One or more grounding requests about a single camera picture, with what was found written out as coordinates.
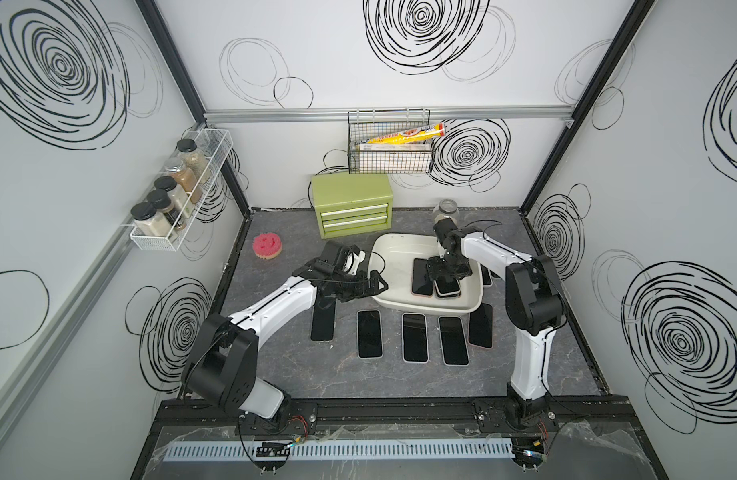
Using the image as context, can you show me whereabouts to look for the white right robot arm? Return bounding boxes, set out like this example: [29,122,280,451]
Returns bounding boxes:
[427,214,566,430]

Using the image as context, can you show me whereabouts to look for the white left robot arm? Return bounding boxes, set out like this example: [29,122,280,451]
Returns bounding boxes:
[180,241,389,425]

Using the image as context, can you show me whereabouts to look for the grey slotted cable duct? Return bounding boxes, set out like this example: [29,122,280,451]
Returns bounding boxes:
[162,438,515,462]

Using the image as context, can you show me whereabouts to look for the glass jar with powder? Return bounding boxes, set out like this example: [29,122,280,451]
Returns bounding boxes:
[434,199,460,225]

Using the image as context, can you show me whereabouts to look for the white plastic storage box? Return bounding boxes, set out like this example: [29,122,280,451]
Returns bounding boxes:
[368,233,484,316]

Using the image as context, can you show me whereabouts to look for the white box in basket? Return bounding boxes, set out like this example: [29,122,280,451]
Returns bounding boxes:
[354,142,433,153]

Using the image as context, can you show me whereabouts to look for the spice jar black lid front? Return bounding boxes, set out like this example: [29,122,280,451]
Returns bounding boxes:
[130,201,172,237]

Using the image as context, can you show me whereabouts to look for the black wire wall basket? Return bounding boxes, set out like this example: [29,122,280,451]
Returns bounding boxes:
[348,108,434,174]

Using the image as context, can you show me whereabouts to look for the spice jar white contents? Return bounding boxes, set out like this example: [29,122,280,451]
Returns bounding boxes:
[154,175,194,218]

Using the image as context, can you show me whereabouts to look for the spice jar black lid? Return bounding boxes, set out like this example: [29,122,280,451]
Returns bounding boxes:
[176,138,210,184]
[130,201,172,237]

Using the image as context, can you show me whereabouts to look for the clear wall spice shelf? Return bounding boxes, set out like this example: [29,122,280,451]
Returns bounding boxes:
[128,128,236,261]

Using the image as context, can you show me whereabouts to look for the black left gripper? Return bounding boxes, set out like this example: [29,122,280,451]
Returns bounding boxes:
[330,269,388,300]

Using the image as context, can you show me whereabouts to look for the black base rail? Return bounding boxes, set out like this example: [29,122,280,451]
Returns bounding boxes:
[150,396,635,435]

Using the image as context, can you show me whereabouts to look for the pink smiley sponge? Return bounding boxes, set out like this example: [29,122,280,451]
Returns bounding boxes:
[252,232,282,260]

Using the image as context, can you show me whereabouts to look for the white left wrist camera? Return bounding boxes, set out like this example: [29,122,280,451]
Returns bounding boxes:
[342,246,366,276]

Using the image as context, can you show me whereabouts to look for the spice jar brown contents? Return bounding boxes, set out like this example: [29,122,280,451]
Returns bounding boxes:
[164,156,202,205]

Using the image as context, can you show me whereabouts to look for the spice jar black lid rear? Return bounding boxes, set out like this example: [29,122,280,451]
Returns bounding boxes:
[176,138,210,184]

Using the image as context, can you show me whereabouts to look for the extra black phone in box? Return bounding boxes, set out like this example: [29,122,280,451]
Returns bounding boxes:
[434,276,461,298]

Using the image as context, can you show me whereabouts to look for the spice jar dark contents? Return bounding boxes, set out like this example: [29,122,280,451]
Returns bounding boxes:
[146,189,184,231]

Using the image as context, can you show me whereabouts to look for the green metal drawer toolbox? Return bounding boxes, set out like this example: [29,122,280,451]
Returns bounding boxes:
[312,172,394,239]

